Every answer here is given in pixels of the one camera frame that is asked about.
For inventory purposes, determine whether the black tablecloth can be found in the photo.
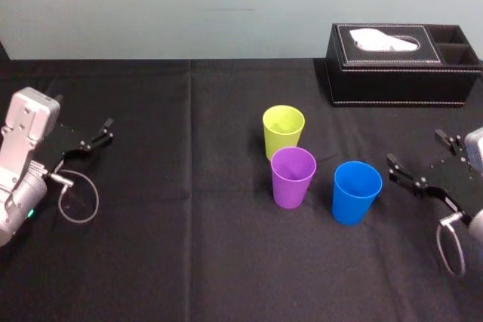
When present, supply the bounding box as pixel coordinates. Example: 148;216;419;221
0;57;483;322

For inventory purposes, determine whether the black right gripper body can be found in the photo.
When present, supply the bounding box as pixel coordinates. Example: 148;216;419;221
423;150;483;223

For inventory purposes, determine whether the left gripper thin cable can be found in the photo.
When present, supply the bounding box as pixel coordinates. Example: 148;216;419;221
48;170;100;224

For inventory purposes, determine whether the purple plastic cup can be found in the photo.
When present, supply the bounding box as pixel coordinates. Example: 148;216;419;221
270;146;317;210

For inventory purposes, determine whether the yellow-green plastic cup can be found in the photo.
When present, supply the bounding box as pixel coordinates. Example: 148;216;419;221
262;104;306;162

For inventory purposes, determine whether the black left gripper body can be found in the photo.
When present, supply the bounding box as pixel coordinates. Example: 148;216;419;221
32;121;92;175

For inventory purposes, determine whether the blue plastic cup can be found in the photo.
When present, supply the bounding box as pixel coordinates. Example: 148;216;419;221
331;161;383;227

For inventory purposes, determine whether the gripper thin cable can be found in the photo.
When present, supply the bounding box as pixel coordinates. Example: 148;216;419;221
48;170;100;224
436;213;467;278

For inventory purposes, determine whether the black leather tissue box organizer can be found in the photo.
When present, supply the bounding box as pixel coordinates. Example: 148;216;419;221
325;23;483;108

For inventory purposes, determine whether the right gripper thin cable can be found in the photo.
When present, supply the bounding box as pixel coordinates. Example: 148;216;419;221
436;213;467;278

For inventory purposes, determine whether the white tissue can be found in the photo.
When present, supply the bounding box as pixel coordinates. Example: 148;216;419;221
349;29;420;52

